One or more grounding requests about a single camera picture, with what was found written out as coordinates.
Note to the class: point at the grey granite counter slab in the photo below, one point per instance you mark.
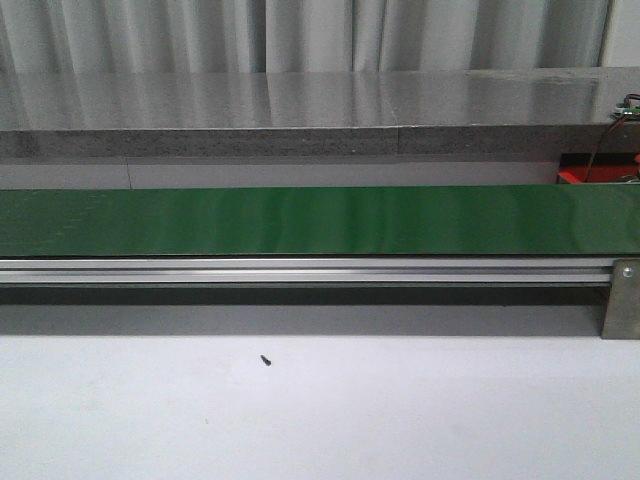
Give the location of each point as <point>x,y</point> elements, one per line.
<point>557,110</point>

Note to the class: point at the green conveyor belt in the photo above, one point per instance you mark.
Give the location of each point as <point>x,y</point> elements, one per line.
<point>588,219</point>

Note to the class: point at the red plastic tray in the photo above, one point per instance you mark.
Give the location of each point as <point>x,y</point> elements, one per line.
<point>605,168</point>

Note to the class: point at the small green circuit board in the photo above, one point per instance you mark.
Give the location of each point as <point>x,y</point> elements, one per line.
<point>627,109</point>

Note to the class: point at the grey pleated curtain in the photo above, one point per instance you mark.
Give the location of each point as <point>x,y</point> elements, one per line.
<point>314,36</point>

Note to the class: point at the aluminium conveyor side rail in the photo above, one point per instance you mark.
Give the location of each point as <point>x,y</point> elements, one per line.
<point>307,270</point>

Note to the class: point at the steel conveyor support bracket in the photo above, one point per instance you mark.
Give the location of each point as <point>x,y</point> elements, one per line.
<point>621,320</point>

